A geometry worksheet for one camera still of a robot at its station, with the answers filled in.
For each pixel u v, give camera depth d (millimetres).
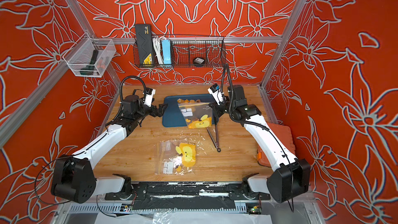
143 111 708
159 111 748
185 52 976
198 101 1066
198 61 953
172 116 831
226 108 644
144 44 876
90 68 809
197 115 815
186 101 1076
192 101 1079
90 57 913
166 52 891
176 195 727
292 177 382
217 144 876
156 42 873
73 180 406
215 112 666
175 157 814
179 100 1091
